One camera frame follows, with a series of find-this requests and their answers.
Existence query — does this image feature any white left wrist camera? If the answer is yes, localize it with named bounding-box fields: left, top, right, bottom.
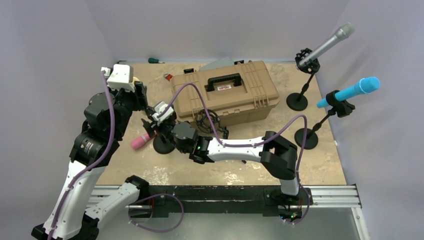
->
left=101, top=64, right=135, bottom=93

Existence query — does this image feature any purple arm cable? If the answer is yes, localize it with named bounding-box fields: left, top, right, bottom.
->
left=46, top=69, right=184, bottom=240
left=158, top=82, right=312, bottom=226

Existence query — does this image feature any grey flat sheet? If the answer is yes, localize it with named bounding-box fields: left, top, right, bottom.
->
left=198, top=56, right=234, bottom=72

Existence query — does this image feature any green screwdriver handle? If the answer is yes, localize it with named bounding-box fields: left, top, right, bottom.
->
left=147, top=57, right=165, bottom=64

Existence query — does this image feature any tan plastic tool case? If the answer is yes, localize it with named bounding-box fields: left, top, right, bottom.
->
left=170, top=60, right=280, bottom=127

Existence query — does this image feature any silver microphone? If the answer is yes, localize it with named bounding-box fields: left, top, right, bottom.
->
left=299, top=22, right=356, bottom=67

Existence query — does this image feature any black clip stand for blue microphone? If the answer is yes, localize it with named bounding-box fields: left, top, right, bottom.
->
left=304, top=90, right=356, bottom=150

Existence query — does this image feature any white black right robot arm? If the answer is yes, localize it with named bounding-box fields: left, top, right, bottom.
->
left=143, top=102, right=301, bottom=204

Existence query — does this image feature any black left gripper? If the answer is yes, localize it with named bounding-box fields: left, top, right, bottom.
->
left=104, top=78, right=146, bottom=138

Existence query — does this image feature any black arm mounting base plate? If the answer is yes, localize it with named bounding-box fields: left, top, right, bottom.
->
left=129, top=185, right=313, bottom=220

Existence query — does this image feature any red small tool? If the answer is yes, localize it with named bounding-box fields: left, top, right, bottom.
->
left=163, top=73, right=173, bottom=81

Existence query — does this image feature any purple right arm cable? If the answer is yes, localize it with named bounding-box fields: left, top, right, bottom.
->
left=158, top=82, right=312, bottom=226

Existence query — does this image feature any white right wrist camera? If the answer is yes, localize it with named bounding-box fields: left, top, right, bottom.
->
left=151, top=101, right=175, bottom=126

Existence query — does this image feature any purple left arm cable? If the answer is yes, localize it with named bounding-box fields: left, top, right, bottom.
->
left=46, top=69, right=184, bottom=240

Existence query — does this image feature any blue microphone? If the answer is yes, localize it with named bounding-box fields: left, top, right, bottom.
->
left=316, top=76, right=381, bottom=108

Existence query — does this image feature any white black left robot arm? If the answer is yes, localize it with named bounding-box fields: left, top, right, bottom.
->
left=31, top=81, right=150, bottom=240

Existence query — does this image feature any black tripod shock mount stand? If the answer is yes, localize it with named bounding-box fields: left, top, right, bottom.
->
left=194, top=109, right=229, bottom=139

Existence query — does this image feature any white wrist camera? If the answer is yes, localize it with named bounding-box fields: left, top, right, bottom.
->
left=151, top=101, right=175, bottom=126
left=101, top=64, right=135, bottom=93

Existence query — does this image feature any black stand for cream microphone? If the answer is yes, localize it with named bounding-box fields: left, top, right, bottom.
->
left=153, top=112, right=177, bottom=155

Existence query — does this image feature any black shock mount round-base stand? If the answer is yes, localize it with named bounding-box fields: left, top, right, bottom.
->
left=286, top=48, right=321, bottom=112

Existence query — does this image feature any pink microphone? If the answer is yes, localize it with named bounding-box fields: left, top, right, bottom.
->
left=130, top=132, right=157, bottom=150

